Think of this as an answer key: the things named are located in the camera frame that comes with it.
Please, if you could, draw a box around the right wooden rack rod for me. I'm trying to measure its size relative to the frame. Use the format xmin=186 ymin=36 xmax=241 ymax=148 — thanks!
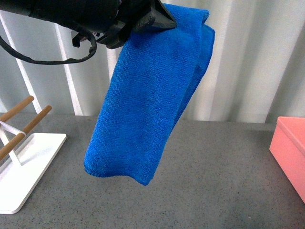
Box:
xmin=0 ymin=105 xmax=52 ymax=160

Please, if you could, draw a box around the pink plastic box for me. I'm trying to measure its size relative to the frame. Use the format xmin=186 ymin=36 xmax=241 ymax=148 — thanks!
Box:
xmin=269 ymin=116 xmax=305 ymax=200

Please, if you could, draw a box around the black gripper finger holding cloth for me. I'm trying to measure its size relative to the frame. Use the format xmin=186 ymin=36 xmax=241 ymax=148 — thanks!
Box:
xmin=133 ymin=0 xmax=177 ymax=33

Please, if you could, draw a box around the black cable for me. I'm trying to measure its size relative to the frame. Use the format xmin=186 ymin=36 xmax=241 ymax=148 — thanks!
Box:
xmin=0 ymin=26 xmax=97 ymax=65

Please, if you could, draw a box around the blue microfiber cloth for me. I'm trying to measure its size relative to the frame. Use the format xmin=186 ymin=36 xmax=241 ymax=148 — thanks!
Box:
xmin=83 ymin=4 xmax=215 ymax=185

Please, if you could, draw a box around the left wooden rack rod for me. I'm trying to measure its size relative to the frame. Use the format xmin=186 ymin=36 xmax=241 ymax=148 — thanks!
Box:
xmin=0 ymin=95 xmax=34 ymax=122

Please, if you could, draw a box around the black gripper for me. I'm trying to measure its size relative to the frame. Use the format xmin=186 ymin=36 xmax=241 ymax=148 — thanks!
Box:
xmin=0 ymin=0 xmax=156 ymax=49

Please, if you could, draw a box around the white curtain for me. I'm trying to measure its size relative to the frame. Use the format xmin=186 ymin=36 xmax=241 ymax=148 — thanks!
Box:
xmin=0 ymin=0 xmax=305 ymax=125

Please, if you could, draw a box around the white towel rack base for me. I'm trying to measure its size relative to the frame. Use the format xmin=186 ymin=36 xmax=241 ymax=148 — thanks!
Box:
xmin=0 ymin=133 xmax=67 ymax=214

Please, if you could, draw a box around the wooden rack rod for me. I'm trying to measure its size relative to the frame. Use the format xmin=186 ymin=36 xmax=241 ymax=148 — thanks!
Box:
xmin=0 ymin=105 xmax=52 ymax=160
xmin=0 ymin=95 xmax=34 ymax=122

